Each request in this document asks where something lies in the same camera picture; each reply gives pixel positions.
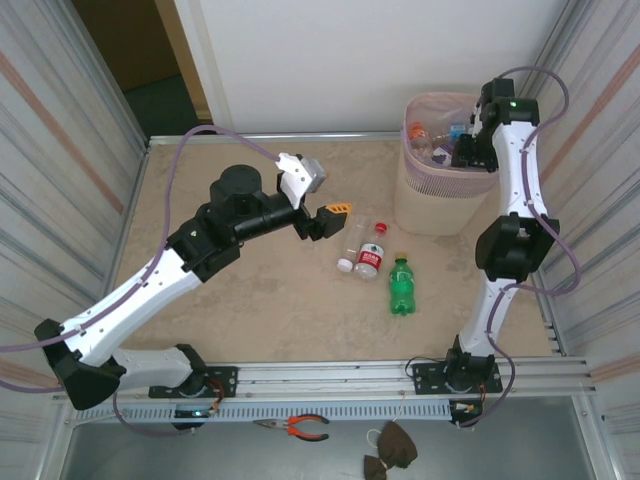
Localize white string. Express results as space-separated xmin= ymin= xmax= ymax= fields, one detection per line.
xmin=366 ymin=389 xmax=407 ymax=449

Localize red label water bottle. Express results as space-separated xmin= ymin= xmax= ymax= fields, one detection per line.
xmin=352 ymin=222 xmax=390 ymax=281

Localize brown wooden door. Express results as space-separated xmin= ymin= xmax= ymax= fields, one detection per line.
xmin=72 ymin=0 xmax=182 ymax=92

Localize grey metal shelf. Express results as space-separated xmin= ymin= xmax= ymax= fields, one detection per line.
xmin=59 ymin=399 xmax=609 ymax=480

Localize unlabelled clear bottle white cap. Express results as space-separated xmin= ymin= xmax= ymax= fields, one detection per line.
xmin=335 ymin=212 xmax=370 ymax=275

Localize large brown fabric pouch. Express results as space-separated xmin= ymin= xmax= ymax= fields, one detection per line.
xmin=375 ymin=420 xmax=419 ymax=471

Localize beige plastic bin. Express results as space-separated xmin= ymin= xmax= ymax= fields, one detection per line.
xmin=393 ymin=91 xmax=501 ymax=236

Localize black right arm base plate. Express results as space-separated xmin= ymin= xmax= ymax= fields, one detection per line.
xmin=410 ymin=360 xmax=503 ymax=397

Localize small circuit board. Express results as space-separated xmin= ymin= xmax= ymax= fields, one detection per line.
xmin=448 ymin=399 xmax=485 ymax=430
xmin=172 ymin=407 xmax=221 ymax=422

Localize orange handled pliers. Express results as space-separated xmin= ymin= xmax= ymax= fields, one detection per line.
xmin=252 ymin=413 xmax=331 ymax=442

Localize green soda bottle yellow cap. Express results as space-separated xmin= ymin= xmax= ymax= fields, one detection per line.
xmin=388 ymin=252 xmax=417 ymax=318

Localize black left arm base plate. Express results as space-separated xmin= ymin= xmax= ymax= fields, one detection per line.
xmin=148 ymin=366 xmax=239 ymax=400

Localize pink plastic bin liner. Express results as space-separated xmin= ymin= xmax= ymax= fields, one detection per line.
xmin=401 ymin=91 xmax=501 ymax=199

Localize wide aluminium base rail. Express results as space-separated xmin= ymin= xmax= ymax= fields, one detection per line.
xmin=52 ymin=355 xmax=599 ymax=404

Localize grey slotted cable duct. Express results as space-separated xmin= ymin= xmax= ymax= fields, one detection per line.
xmin=67 ymin=399 xmax=454 ymax=424

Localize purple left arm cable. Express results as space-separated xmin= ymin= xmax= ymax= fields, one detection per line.
xmin=0 ymin=125 xmax=281 ymax=437

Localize white door frame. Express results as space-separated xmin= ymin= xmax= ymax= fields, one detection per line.
xmin=172 ymin=0 xmax=236 ymax=135

